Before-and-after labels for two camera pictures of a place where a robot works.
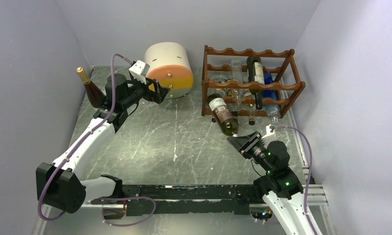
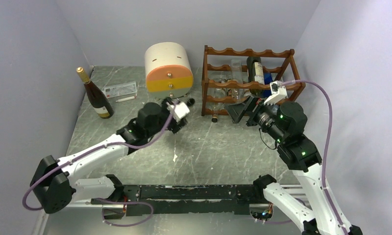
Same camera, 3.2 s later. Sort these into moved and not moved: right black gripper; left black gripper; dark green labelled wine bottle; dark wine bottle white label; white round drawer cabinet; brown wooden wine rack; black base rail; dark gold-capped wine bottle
Moved: left black gripper; right black gripper; dark green labelled wine bottle
Not moved: black base rail; brown wooden wine rack; white round drawer cabinet; dark gold-capped wine bottle; dark wine bottle white label
